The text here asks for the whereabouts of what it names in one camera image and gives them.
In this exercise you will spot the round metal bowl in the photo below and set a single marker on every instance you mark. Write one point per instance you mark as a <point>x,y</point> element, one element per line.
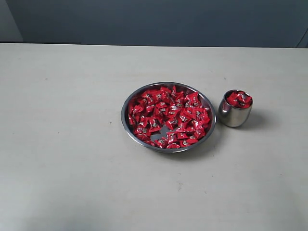
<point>125,120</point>

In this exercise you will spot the pile of red wrapped candies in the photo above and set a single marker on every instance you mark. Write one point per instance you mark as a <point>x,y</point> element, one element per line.
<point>178,113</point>

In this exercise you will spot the stainless steel cup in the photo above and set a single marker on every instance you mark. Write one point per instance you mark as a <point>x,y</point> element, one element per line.
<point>230,116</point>

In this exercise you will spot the red candies inside cup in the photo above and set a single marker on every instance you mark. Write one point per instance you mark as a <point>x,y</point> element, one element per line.
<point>239,99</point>

